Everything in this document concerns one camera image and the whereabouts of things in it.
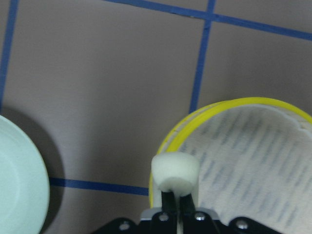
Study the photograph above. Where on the light green plate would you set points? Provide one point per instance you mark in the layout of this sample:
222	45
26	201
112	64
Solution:
24	183

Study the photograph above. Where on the white foam bun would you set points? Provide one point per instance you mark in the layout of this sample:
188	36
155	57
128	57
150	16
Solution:
174	172

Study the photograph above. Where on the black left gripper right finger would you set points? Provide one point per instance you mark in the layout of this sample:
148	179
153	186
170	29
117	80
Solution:
205	221

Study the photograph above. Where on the yellow bamboo steamer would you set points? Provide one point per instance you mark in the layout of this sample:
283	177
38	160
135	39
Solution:
255	156

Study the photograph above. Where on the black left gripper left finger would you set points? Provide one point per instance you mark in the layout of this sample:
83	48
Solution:
157	220

